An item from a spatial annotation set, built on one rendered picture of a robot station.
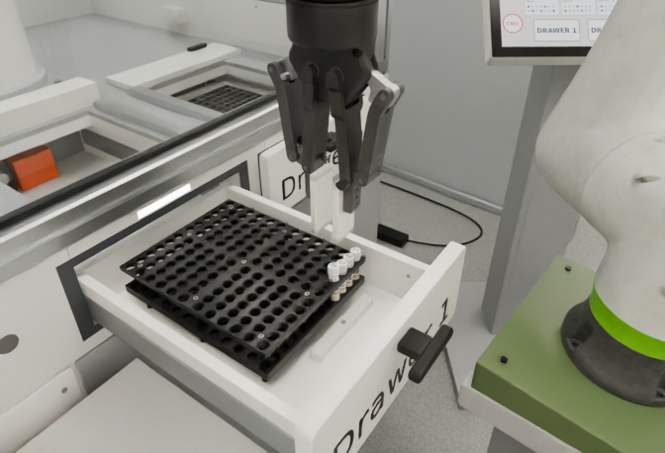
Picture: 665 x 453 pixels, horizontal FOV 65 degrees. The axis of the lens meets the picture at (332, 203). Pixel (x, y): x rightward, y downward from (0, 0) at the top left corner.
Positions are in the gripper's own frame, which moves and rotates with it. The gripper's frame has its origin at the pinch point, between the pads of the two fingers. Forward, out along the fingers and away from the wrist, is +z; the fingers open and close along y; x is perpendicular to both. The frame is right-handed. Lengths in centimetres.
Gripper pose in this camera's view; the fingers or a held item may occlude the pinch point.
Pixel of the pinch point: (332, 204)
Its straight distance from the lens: 52.6
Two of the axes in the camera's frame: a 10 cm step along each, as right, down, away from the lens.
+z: 0.0, 8.4, 5.5
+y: 8.2, 3.1, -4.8
